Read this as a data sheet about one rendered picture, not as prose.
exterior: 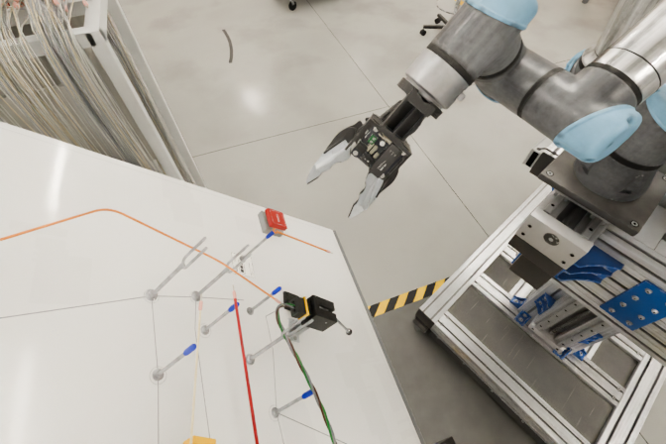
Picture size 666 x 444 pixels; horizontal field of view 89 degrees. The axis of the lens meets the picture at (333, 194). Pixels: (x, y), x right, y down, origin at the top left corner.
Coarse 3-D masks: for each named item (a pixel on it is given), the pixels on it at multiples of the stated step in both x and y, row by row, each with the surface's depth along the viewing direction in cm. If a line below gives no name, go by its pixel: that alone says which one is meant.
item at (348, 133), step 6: (360, 120) 50; (348, 126) 51; (354, 126) 50; (360, 126) 50; (342, 132) 50; (348, 132) 50; (354, 132) 50; (336, 138) 51; (342, 138) 50; (348, 138) 50; (330, 144) 52; (336, 144) 51
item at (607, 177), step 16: (576, 160) 83; (608, 160) 74; (624, 160) 71; (592, 176) 77; (608, 176) 75; (624, 176) 73; (640, 176) 72; (608, 192) 76; (624, 192) 75; (640, 192) 75
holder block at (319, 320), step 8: (312, 296) 63; (312, 304) 62; (320, 304) 63; (328, 304) 65; (312, 312) 61; (320, 312) 61; (328, 312) 63; (304, 320) 61; (320, 320) 62; (328, 320) 62; (336, 320) 63; (312, 328) 63; (320, 328) 64
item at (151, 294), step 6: (204, 240) 45; (198, 246) 46; (180, 264) 46; (174, 270) 47; (168, 276) 48; (162, 282) 48; (156, 288) 49; (150, 294) 49; (156, 294) 50; (150, 300) 49
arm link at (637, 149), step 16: (656, 96) 63; (640, 112) 66; (656, 112) 63; (640, 128) 67; (656, 128) 64; (624, 144) 70; (640, 144) 68; (656, 144) 66; (640, 160) 69; (656, 160) 68
